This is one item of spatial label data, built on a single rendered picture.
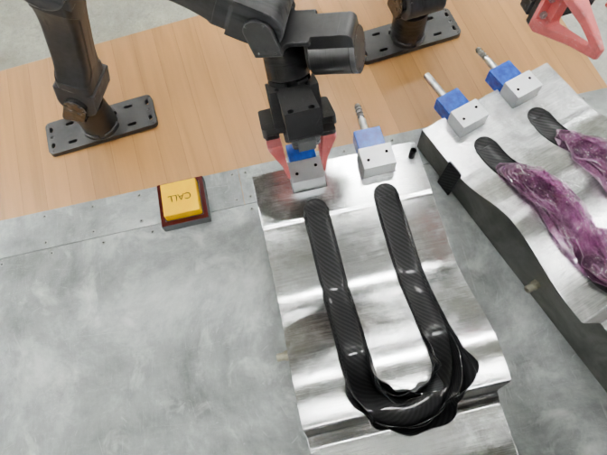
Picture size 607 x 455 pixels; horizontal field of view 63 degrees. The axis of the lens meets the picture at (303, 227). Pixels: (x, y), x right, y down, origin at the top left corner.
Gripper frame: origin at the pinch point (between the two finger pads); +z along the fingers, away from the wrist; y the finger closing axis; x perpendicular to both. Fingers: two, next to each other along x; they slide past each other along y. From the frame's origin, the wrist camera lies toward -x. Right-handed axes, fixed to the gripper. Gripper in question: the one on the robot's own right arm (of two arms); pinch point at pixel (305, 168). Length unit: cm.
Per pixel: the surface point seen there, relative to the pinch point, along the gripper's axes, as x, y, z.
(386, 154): -1.0, 12.1, 0.1
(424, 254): -12.5, 13.7, 10.7
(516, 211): -10.6, 28.2, 8.4
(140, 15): 162, -45, 11
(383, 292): -16.5, 6.4, 12.2
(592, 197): -10.9, 39.7, 8.8
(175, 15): 159, -30, 13
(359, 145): 2.4, 9.0, -0.4
